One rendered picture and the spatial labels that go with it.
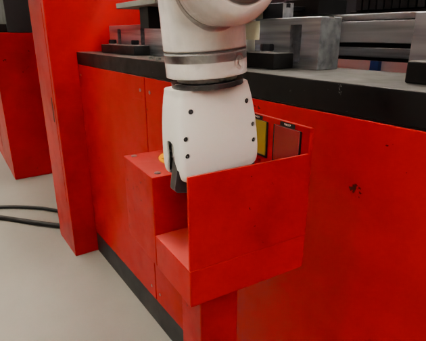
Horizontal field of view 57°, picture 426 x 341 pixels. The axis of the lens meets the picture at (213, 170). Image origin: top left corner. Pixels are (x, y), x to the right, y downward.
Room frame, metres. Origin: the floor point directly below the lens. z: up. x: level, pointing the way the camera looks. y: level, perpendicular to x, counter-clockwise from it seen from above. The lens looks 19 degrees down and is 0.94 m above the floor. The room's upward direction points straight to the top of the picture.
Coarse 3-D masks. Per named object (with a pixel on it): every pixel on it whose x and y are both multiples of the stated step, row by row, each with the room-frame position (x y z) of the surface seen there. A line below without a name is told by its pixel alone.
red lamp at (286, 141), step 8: (280, 128) 0.47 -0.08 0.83; (280, 136) 0.47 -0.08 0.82; (288, 136) 0.46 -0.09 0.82; (296, 136) 0.45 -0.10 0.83; (280, 144) 0.47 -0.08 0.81; (288, 144) 0.46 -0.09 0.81; (296, 144) 0.45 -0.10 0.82; (280, 152) 0.47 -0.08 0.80; (288, 152) 0.46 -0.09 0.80; (296, 152) 0.44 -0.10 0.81
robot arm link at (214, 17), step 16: (192, 0) 0.32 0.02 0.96; (208, 0) 0.31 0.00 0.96; (224, 0) 0.31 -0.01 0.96; (240, 0) 0.31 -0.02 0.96; (256, 0) 0.31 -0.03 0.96; (192, 16) 0.36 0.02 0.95; (208, 16) 0.32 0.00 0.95; (224, 16) 0.31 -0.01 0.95; (240, 16) 0.31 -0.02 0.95; (256, 16) 0.33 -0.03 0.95
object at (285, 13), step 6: (270, 6) 0.89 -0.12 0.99; (276, 6) 0.88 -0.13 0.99; (282, 6) 0.86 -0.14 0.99; (288, 6) 0.88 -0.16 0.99; (264, 12) 0.91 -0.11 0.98; (270, 12) 0.89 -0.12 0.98; (276, 12) 0.88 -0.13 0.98; (282, 12) 0.86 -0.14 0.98; (288, 12) 0.87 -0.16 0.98; (264, 18) 0.91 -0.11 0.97
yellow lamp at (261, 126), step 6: (258, 120) 0.51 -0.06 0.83; (258, 126) 0.51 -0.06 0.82; (264, 126) 0.50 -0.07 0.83; (258, 132) 0.51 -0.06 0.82; (264, 132) 0.50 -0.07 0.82; (258, 138) 0.51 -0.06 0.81; (264, 138) 0.50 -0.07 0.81; (258, 144) 0.51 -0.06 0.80; (264, 144) 0.50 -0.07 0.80; (258, 150) 0.51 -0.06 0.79; (264, 150) 0.50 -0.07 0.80
